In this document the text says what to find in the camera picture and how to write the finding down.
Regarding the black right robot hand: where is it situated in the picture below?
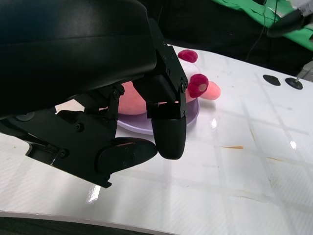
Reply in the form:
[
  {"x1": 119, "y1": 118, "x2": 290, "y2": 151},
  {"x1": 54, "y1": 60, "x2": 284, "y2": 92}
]
[{"x1": 266, "y1": 8, "x2": 310, "y2": 39}]

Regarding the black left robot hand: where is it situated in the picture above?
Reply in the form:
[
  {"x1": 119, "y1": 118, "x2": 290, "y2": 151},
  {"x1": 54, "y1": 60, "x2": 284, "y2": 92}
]
[{"x1": 0, "y1": 0, "x2": 189, "y2": 189}]

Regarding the pink plush doll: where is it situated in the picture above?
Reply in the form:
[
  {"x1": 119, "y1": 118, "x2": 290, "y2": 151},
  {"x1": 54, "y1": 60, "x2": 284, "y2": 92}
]
[{"x1": 118, "y1": 49, "x2": 222, "y2": 116}]

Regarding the lavender plastic plate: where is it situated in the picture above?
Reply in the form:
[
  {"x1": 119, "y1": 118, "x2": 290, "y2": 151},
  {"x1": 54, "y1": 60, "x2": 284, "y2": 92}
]
[{"x1": 116, "y1": 98, "x2": 201, "y2": 137}]

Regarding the green cloth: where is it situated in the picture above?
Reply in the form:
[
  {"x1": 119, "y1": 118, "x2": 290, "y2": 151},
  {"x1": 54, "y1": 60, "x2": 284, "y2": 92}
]
[{"x1": 211, "y1": 0, "x2": 313, "y2": 52}]

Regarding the grey metal stand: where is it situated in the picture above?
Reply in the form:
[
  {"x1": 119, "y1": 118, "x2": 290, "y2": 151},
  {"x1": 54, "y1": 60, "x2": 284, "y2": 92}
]
[{"x1": 297, "y1": 61, "x2": 313, "y2": 80}]

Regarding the black round table grommet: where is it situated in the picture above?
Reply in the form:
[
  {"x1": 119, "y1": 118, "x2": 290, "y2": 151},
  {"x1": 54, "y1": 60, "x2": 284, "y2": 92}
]
[
  {"x1": 263, "y1": 74, "x2": 281, "y2": 86},
  {"x1": 285, "y1": 77, "x2": 304, "y2": 90}
]

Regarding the black backdrop cloth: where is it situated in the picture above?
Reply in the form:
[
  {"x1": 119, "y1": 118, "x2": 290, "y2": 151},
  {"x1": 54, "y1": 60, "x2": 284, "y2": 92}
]
[{"x1": 136, "y1": 0, "x2": 313, "y2": 77}]

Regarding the thin black hanging cable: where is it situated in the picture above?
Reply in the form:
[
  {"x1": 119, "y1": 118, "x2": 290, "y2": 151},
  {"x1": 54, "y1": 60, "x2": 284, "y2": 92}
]
[
  {"x1": 246, "y1": 0, "x2": 268, "y2": 61},
  {"x1": 157, "y1": 0, "x2": 165, "y2": 24}
]

